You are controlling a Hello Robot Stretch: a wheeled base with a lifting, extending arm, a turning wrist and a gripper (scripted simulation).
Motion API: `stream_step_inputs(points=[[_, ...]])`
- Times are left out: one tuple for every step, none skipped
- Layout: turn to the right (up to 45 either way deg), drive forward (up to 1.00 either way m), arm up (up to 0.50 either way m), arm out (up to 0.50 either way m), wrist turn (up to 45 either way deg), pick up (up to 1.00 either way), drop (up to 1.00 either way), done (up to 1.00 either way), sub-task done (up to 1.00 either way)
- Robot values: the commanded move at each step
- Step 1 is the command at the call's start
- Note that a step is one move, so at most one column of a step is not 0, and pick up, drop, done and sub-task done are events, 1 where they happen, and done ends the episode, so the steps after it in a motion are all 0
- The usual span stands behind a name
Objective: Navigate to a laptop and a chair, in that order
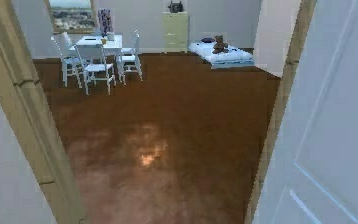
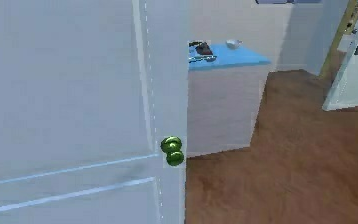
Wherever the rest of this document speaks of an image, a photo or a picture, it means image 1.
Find white slatted chair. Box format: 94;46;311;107
116;29;144;86
50;31;83;89
74;43;117;96

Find white low bed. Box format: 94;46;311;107
188;41;255;70

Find brown teddy bear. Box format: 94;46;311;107
211;34;230;55

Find pale yellow chest of drawers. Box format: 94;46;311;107
162;11;190;54

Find white dining table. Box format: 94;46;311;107
68;34;124;76

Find black device on chest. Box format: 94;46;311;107
168;0;184;14

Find purple flowers in vase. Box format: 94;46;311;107
97;8;115;42

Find framed landscape picture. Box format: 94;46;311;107
44;0;98;35

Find white panelled room door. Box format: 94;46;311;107
252;0;358;224

